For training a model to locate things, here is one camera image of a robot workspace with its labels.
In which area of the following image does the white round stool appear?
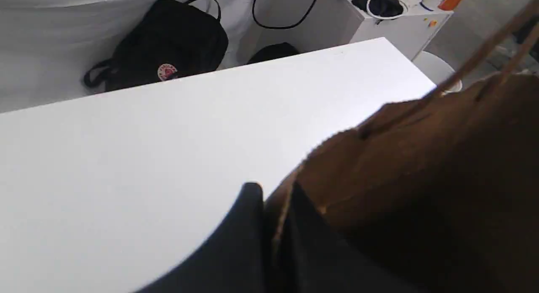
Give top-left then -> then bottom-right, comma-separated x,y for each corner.
412,51 -> 455,85

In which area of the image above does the small black bag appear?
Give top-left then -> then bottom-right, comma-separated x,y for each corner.
246,42 -> 300,64

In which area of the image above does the black cable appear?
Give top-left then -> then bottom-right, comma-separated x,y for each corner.
252,0 -> 322,30

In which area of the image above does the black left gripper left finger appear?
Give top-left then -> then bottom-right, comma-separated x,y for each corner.
140,182 -> 264,293

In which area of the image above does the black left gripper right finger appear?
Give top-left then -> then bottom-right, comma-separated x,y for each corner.
280,183 -> 418,293

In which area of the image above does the black backpack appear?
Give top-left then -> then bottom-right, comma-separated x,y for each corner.
82,0 -> 229,92

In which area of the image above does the white cabinet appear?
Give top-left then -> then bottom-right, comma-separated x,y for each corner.
237,0 -> 455,65

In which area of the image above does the brown paper bag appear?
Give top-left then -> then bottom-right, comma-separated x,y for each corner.
264,0 -> 539,293

